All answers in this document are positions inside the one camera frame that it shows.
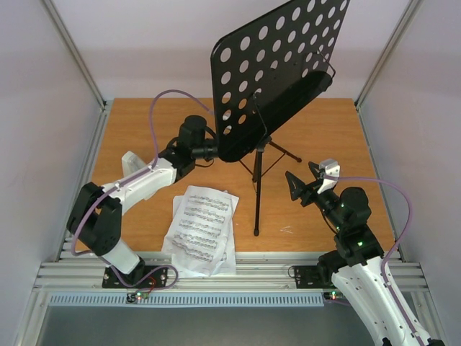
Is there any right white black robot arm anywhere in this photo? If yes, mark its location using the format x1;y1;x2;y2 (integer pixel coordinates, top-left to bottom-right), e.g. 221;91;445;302
285;159;443;345

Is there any left aluminium frame post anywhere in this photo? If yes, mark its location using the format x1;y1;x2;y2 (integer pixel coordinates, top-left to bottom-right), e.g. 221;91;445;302
40;0;107;110

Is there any grey slotted cable duct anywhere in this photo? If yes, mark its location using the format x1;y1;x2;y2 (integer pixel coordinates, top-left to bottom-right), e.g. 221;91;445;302
48;292;324;308

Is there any white sheet music paper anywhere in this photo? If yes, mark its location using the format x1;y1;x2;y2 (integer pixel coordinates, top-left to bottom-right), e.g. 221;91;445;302
161;184;241;266

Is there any right aluminium frame post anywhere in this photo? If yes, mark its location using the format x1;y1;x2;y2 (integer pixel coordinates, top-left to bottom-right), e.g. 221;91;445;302
354;0;424;112

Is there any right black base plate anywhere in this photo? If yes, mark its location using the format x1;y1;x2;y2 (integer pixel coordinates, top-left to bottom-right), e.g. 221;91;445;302
293;265;334;289

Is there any aluminium frame post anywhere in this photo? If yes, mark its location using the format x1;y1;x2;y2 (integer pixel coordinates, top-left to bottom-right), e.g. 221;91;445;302
354;0;424;112
40;0;107;110

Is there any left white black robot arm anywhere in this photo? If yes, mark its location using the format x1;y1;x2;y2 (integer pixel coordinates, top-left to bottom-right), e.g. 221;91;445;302
66;115;218;287

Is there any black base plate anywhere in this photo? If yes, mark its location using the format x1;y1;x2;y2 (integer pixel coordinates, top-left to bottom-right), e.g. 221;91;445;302
102;265;173;289
293;265;334;289

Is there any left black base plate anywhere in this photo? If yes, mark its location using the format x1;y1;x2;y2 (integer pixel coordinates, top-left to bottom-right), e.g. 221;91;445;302
102;265;173;289

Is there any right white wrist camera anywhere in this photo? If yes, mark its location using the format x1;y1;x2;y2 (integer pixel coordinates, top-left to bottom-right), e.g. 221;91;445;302
317;159;341;195

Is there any black music stand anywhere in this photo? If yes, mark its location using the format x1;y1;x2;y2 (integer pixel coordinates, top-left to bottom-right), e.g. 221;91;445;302
209;0;351;237

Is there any aluminium rail base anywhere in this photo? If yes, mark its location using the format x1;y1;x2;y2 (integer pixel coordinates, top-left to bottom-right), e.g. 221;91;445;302
34;251;428;293

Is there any white metronome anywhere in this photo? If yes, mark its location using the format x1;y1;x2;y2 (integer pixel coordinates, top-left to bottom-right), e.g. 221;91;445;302
120;151;159;201

